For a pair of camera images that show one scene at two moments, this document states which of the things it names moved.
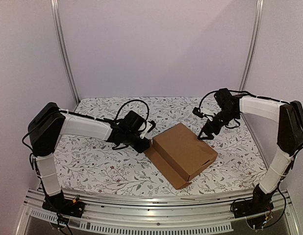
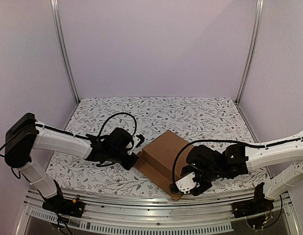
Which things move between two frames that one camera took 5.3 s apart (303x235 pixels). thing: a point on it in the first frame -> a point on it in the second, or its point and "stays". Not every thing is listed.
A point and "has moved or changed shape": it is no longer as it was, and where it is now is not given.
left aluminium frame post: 58,23 stays
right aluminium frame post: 253,44 stays
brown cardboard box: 179,153 has moved or changed shape
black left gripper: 141,148 -> 128,165
